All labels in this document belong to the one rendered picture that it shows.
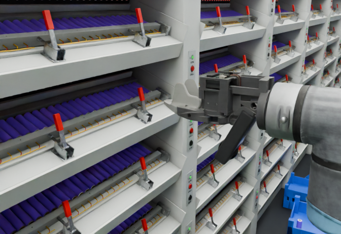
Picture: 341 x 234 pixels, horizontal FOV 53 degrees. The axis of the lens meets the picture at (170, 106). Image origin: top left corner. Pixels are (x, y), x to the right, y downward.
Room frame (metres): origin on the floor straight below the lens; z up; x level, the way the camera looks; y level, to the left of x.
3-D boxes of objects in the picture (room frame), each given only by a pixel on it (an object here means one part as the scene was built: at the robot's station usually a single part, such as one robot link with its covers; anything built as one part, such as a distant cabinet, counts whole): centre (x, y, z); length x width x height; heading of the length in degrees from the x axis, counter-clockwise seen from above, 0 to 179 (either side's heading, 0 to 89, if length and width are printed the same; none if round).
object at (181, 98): (0.62, -0.02, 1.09); 0.09 x 0.03 x 0.06; 56
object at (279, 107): (0.53, -0.18, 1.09); 0.10 x 0.05 x 0.09; 146
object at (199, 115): (0.59, -0.05, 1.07); 0.09 x 0.05 x 0.02; 56
